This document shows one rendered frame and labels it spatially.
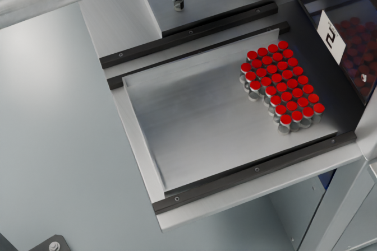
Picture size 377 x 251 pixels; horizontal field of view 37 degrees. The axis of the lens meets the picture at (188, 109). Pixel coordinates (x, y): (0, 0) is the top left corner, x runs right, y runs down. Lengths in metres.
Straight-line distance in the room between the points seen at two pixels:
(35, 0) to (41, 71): 1.57
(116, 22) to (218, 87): 0.28
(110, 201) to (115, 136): 0.26
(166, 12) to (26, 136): 1.07
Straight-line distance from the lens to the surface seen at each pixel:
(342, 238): 1.62
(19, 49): 2.41
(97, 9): 1.28
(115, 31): 1.24
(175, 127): 1.09
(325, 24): 1.05
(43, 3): 0.77
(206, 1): 1.27
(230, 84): 1.13
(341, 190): 1.26
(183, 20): 1.23
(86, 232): 1.97
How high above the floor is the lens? 1.83
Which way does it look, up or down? 59 degrees down
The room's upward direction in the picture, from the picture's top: 4 degrees counter-clockwise
